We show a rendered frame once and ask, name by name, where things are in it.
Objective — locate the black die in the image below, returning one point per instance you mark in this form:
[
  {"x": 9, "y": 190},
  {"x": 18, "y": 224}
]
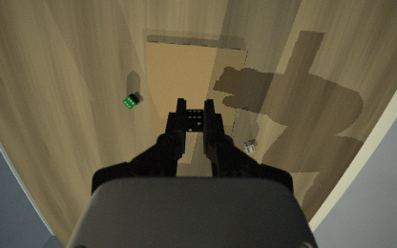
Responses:
[{"x": 194, "y": 120}]

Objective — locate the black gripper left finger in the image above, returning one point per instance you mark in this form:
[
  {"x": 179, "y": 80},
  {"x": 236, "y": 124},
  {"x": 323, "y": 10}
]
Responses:
[{"x": 159, "y": 160}]

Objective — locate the green die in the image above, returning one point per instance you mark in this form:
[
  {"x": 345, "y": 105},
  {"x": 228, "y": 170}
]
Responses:
[{"x": 130, "y": 101}]

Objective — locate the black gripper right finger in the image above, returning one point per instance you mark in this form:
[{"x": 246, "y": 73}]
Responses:
[{"x": 227, "y": 159}]

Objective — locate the white die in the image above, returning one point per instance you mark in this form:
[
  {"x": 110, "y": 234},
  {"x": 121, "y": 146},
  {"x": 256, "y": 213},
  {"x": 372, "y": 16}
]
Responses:
[{"x": 249, "y": 146}]

